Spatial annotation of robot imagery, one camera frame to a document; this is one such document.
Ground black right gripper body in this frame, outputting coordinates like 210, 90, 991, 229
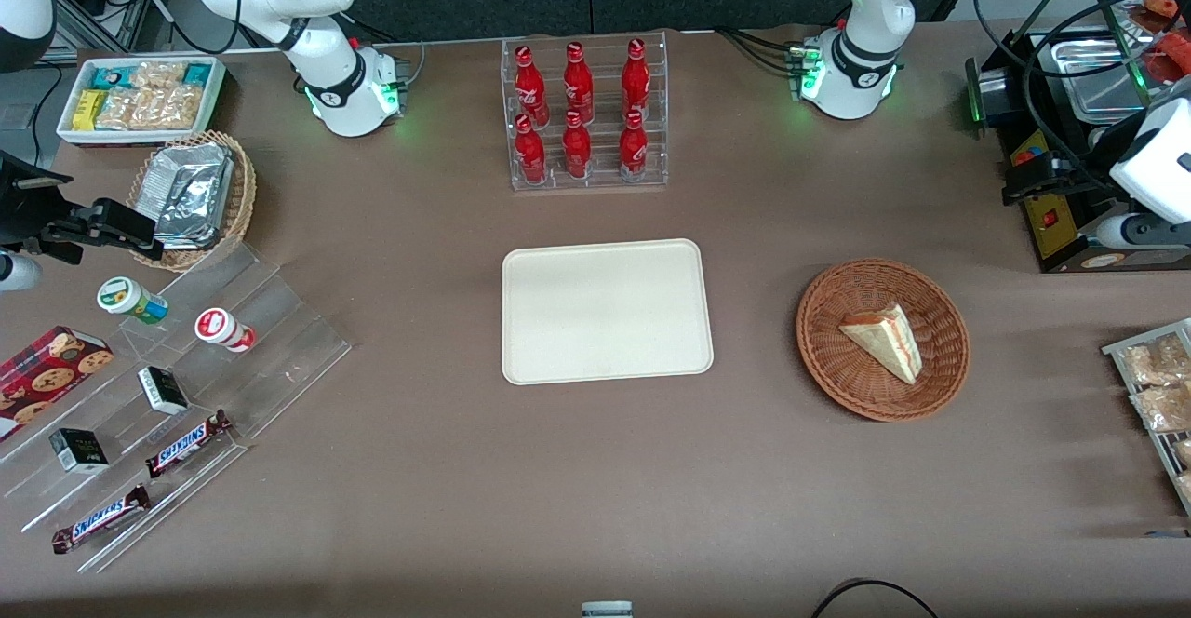
0, 151, 90, 258

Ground triangular sandwich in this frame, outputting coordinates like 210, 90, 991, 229
839, 302, 923, 386

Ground light tan wicker basket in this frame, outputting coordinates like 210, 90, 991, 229
127, 130, 258, 273

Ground brown round wicker basket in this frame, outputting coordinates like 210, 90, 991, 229
796, 258, 971, 423

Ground cream rectangular tray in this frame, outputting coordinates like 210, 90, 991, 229
502, 238, 715, 386

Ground black food warmer appliance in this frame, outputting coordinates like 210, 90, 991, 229
965, 30, 1191, 275

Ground silver foil packet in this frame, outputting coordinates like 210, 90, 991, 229
144, 143, 234, 214
154, 192, 226, 249

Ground green lidded yogurt cup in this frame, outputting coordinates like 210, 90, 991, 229
97, 276, 170, 325

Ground stainless steel pan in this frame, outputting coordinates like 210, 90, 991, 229
1050, 30, 1151, 124

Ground clear biscuit bag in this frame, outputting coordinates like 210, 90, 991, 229
96, 89, 142, 131
140, 87, 203, 131
130, 61, 187, 94

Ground red packaged food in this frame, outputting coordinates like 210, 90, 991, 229
1143, 0, 1191, 85

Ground red plaid cookie box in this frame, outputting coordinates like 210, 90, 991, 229
0, 325, 115, 442

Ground red lidded yogurt cup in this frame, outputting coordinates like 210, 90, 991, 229
194, 307, 257, 354

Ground white rectangular snack bin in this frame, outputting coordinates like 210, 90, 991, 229
56, 57, 227, 147

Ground glass appliance cover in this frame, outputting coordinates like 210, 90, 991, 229
1087, 0, 1191, 109

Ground small black carton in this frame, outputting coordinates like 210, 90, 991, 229
48, 428, 111, 475
138, 366, 190, 416

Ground clear acrylic stepped display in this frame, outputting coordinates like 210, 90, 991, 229
0, 241, 353, 574

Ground metal equipment rack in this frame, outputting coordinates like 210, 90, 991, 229
51, 0, 187, 53

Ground Snickers chocolate bar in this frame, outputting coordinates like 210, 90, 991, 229
145, 410, 234, 479
51, 485, 152, 555

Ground red cola bottle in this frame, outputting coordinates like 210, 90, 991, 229
515, 114, 548, 184
563, 41, 595, 126
515, 45, 550, 128
621, 37, 651, 122
619, 109, 649, 181
562, 111, 593, 180

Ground clear acrylic bottle rack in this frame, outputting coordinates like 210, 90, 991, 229
501, 30, 669, 193

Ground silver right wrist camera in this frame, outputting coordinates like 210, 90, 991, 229
0, 253, 44, 291

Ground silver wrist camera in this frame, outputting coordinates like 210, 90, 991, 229
1096, 211, 1191, 253
0, 253, 44, 291

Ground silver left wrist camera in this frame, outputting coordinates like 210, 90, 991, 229
1096, 211, 1191, 253

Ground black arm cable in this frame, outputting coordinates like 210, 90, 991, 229
971, 0, 1191, 193

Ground grey wire rack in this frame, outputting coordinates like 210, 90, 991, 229
1102, 318, 1191, 517

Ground black hanging cables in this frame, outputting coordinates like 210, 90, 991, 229
73, 0, 245, 53

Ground black cable bundle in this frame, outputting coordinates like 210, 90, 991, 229
346, 11, 427, 90
715, 26, 810, 75

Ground black looped cable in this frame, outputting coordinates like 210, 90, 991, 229
810, 579, 941, 618

